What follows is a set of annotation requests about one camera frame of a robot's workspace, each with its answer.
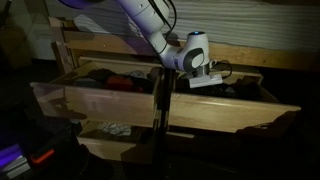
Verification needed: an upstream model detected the grey garment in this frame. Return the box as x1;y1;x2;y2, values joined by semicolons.
124;70;147;79

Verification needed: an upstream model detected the wooden top left drawer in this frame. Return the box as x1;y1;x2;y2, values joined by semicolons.
30;59;161;128

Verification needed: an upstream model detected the wooden drawer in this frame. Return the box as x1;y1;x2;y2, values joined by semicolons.
166;126;241;156
168;66;300;133
30;59;161;128
78;121;153;164

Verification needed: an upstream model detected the red garment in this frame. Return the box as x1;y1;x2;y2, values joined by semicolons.
105;75;144;93

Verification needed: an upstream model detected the wooden bottom right drawer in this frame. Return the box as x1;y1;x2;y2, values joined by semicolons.
166;126;241;156

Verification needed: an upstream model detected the wooden bottom left drawer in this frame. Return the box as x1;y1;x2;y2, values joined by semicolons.
78;121;153;164

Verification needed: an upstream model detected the wooden top right drawer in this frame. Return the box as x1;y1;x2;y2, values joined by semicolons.
168;66;300;133

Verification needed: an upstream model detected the grey patterned cloth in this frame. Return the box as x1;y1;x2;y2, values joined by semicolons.
98;123;131;136

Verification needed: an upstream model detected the dark clothes pile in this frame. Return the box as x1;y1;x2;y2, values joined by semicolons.
176;77;263;102

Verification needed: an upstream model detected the white striped mattress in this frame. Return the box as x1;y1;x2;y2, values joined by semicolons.
44;0;320;53

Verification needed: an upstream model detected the purple lit equipment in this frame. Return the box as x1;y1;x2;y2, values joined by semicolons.
0;144;31;180

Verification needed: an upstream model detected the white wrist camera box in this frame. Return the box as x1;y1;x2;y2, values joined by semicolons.
189;74;223;88

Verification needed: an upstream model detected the black camera cable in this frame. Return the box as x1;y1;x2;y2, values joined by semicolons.
209;59;234;80

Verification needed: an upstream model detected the wooden bed frame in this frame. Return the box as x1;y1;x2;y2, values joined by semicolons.
49;17;320;72

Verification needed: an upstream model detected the orange handled tool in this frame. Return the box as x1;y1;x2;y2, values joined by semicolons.
30;149;55;165

